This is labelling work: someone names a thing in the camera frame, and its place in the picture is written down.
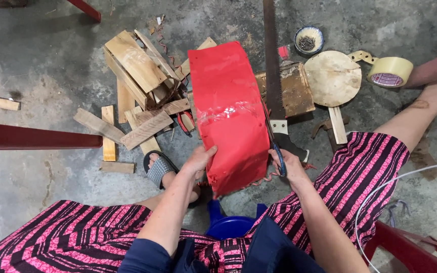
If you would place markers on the navy blue shirt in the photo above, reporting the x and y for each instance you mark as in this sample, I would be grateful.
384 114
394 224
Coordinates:
271 250

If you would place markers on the dark brown wooden board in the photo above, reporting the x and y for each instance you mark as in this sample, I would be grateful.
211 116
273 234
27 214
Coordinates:
298 93

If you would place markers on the curly red paper strip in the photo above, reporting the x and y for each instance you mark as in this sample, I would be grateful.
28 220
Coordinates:
164 47

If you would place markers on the red pole with green label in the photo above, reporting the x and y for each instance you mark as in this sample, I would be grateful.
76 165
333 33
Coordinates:
40 135

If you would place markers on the faded red furniture leg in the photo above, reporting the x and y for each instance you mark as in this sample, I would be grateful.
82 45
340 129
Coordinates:
436 68

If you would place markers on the pink black striped trousers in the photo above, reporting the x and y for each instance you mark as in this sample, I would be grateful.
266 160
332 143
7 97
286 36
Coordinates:
359 174

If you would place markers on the heap of rusty nails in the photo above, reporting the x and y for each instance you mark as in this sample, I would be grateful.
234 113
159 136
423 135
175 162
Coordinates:
307 43

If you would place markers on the blue-rimmed ceramic bowl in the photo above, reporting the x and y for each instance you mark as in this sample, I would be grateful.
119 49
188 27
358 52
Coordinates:
317 36

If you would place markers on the person's left hand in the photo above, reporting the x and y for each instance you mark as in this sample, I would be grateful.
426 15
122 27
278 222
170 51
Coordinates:
194 163

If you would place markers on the red plastic chair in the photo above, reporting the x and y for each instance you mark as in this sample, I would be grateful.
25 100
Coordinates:
404 250

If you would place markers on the rusty hammer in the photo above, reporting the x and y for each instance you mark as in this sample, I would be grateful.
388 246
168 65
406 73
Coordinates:
323 127

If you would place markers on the roll of clear packing tape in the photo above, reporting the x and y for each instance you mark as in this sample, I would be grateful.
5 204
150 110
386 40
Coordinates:
391 70

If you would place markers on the blue plastic stool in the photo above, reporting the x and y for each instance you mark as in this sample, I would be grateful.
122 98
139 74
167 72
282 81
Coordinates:
228 225

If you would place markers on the red paper-covered box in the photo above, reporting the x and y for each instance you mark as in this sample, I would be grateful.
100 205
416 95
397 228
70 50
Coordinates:
228 113

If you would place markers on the grey woven black sandal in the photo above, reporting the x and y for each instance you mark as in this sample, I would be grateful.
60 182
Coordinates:
158 170

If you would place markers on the person's right fingers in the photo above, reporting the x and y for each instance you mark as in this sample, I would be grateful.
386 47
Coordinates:
277 159

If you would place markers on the person's right hand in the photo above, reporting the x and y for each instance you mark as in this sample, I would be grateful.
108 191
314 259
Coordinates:
293 170

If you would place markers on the pile of wooden offcuts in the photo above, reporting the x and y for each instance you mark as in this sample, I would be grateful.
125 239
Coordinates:
137 64

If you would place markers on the small red paper scrap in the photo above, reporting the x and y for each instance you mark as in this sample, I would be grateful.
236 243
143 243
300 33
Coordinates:
283 52

